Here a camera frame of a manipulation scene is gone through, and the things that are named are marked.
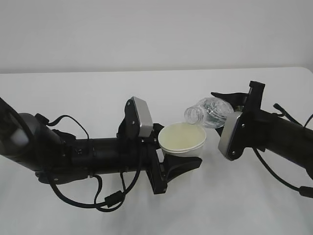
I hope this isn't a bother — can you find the white paper cup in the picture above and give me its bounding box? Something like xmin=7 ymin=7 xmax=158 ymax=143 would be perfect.
xmin=157 ymin=122 xmax=207 ymax=157

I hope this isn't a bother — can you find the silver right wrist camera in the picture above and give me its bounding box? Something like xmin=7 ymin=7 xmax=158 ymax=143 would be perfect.
xmin=218 ymin=112 xmax=245 ymax=161

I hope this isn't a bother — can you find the black right camera cable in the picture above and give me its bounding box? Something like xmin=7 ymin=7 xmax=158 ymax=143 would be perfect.
xmin=253 ymin=103 xmax=313 ymax=198

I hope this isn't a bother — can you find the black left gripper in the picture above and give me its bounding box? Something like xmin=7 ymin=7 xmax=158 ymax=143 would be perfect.
xmin=117 ymin=122 xmax=203 ymax=196

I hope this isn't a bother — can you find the black left camera cable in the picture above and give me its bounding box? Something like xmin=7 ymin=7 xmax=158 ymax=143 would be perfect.
xmin=46 ymin=115 xmax=142 ymax=213

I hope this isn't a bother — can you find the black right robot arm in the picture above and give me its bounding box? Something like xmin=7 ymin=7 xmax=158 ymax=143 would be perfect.
xmin=212 ymin=81 xmax=313 ymax=177

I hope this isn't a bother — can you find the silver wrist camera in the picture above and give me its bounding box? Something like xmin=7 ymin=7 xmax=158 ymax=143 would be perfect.
xmin=124 ymin=96 xmax=153 ymax=140
xmin=218 ymin=112 xmax=245 ymax=161

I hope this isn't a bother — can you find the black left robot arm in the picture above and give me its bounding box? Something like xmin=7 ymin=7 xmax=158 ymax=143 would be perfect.
xmin=0 ymin=97 xmax=202 ymax=194

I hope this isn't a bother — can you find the clear plastic water bottle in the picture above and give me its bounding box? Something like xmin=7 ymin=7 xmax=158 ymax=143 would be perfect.
xmin=184 ymin=97 xmax=234 ymax=129

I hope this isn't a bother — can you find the black camera cable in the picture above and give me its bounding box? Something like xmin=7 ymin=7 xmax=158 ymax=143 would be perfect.
xmin=253 ymin=103 xmax=313 ymax=198
xmin=46 ymin=115 xmax=142 ymax=213

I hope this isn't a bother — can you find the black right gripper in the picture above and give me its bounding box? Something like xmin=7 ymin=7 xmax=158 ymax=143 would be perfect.
xmin=211 ymin=81 xmax=266 ymax=153

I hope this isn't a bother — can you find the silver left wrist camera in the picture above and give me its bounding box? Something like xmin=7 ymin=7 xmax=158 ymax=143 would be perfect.
xmin=124 ymin=96 xmax=153 ymax=140

